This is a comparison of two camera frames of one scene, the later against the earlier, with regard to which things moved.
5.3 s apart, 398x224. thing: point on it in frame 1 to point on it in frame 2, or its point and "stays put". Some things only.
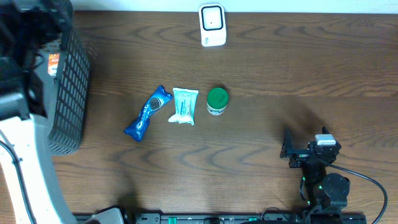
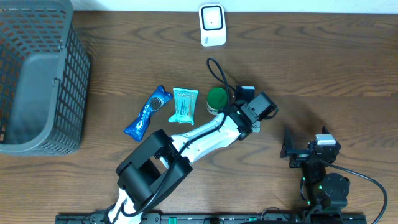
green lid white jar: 217,99 stays put
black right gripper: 300,155 stays put
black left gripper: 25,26 to 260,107
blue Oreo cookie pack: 135,129 stays put
